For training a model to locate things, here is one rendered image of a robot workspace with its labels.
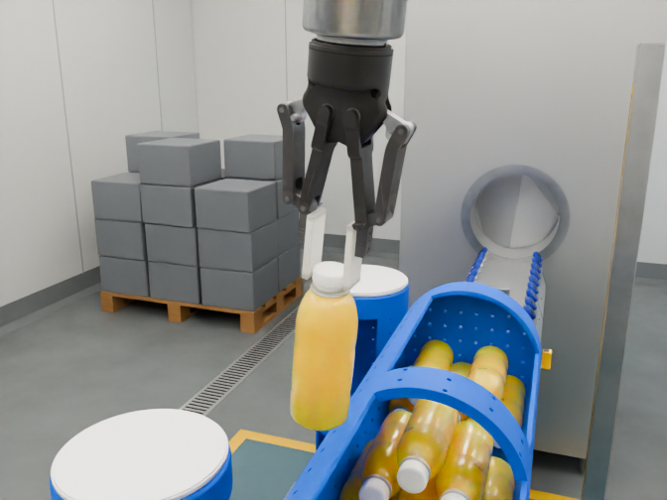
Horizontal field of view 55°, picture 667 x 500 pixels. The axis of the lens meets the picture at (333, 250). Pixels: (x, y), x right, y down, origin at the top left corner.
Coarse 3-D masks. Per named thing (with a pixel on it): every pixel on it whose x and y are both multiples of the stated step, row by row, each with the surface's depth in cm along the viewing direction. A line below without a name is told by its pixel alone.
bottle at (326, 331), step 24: (312, 288) 65; (312, 312) 64; (336, 312) 64; (312, 336) 64; (336, 336) 64; (312, 360) 65; (336, 360) 65; (312, 384) 66; (336, 384) 67; (312, 408) 68; (336, 408) 68
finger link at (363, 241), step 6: (372, 210) 61; (372, 216) 60; (390, 216) 60; (372, 222) 60; (366, 228) 61; (372, 228) 62; (360, 234) 61; (366, 234) 61; (360, 240) 61; (366, 240) 61; (360, 246) 62; (366, 246) 61; (354, 252) 62; (360, 252) 62; (366, 252) 62
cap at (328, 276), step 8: (320, 264) 65; (328, 264) 66; (336, 264) 66; (320, 272) 64; (328, 272) 64; (336, 272) 64; (320, 280) 64; (328, 280) 63; (336, 280) 63; (320, 288) 64; (328, 288) 64; (336, 288) 64
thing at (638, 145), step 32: (640, 64) 155; (640, 96) 157; (640, 128) 159; (640, 160) 160; (640, 192) 162; (640, 224) 164; (608, 288) 171; (608, 320) 173; (608, 352) 176; (608, 384) 178; (608, 416) 180; (608, 448) 183
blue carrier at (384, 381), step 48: (480, 288) 122; (432, 336) 131; (480, 336) 127; (528, 336) 124; (384, 384) 87; (432, 384) 85; (528, 384) 126; (336, 432) 80; (528, 432) 93; (336, 480) 94; (528, 480) 83
